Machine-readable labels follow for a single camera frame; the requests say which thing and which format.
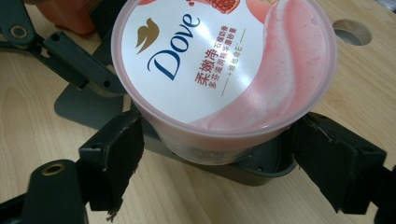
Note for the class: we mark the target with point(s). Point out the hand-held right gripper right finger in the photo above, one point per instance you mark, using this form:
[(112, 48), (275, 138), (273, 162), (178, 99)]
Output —
[(336, 165)]

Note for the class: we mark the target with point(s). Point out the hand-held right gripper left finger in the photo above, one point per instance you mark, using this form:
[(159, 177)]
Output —
[(115, 161)]

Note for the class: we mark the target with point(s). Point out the black fan-shaped slotted rack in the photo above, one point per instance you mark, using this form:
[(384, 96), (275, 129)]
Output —
[(87, 107)]

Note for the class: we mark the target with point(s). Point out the pink bottle with blue pump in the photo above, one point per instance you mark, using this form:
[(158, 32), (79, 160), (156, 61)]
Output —
[(67, 17)]

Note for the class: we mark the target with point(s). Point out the pink tub with white label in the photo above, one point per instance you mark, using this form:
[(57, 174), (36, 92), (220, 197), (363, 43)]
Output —
[(224, 77)]

